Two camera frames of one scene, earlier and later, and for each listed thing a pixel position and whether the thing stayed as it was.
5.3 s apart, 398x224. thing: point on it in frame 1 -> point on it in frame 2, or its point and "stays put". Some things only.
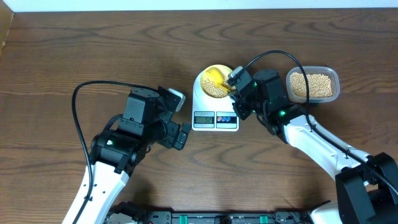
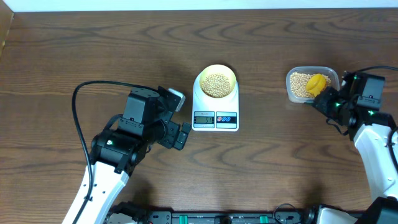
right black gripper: [238, 105] -> [321, 101]
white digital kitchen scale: [212, 114] stays put
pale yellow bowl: [214, 81] stays put
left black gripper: [172, 128] stays put
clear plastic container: [323, 84] stays put
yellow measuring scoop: [214, 74] -> [316, 84]
